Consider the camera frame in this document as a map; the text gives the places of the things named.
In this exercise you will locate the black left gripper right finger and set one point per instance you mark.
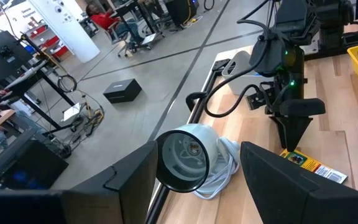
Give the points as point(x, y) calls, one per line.
point(291, 202)

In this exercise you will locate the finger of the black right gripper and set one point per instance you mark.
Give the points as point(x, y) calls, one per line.
point(278, 124)
point(295, 130)

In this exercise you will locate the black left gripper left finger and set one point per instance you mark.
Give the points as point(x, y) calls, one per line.
point(73, 208)

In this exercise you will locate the yellow retail pack green label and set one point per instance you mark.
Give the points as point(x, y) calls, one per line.
point(315, 165)

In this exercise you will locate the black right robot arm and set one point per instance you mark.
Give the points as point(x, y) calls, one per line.
point(315, 18)

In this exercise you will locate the light grey plastic bin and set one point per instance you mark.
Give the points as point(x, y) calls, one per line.
point(241, 88)

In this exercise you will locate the black computer tower blue fans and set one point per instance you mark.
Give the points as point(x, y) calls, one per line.
point(31, 168)

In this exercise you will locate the white paper sheet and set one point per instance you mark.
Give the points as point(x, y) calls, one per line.
point(71, 112)

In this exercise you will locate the white desk lamp black rim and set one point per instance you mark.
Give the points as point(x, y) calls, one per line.
point(182, 158)

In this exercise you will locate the black box on floor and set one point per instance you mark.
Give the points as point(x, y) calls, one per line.
point(123, 91)

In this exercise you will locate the black standing desk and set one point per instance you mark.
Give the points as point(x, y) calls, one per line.
point(26, 84)

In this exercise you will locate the shelf with red bins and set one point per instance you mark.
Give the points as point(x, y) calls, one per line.
point(51, 42)

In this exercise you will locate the black monitor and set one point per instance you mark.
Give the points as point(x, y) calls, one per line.
point(2, 56)

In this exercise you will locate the office chair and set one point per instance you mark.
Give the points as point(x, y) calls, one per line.
point(126, 43)

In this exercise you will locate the white round pillar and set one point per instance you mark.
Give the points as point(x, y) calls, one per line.
point(70, 31)

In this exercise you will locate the black office desk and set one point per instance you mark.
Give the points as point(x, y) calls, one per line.
point(129, 9)

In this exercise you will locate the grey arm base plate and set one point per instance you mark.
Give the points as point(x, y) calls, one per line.
point(311, 49)

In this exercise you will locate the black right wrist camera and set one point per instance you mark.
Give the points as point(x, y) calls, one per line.
point(269, 56)

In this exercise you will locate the black aluminium table frame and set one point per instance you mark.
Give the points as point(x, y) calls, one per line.
point(219, 65)

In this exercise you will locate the black frame clamp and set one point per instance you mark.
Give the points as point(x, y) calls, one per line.
point(191, 96)

